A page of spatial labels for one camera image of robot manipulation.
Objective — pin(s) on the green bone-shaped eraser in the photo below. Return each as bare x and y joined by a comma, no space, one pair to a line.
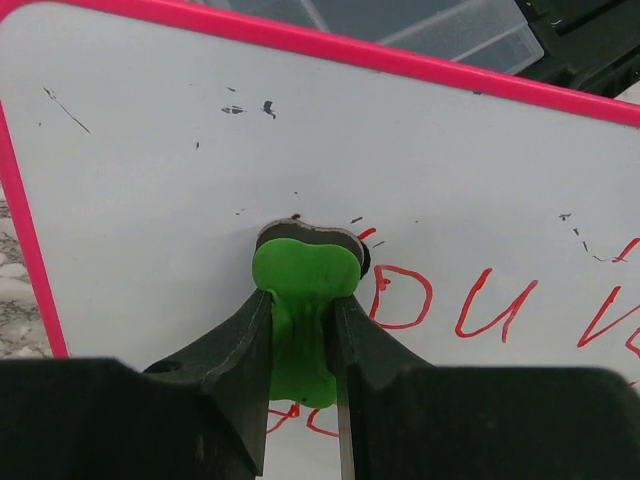
304,268

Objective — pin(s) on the black plastic toolbox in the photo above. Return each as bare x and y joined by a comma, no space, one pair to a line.
590,46

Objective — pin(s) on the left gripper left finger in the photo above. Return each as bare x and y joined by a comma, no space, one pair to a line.
200,413

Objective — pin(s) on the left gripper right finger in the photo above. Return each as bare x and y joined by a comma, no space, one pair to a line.
401,417

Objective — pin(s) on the pink framed whiteboard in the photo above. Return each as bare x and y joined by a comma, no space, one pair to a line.
145,144

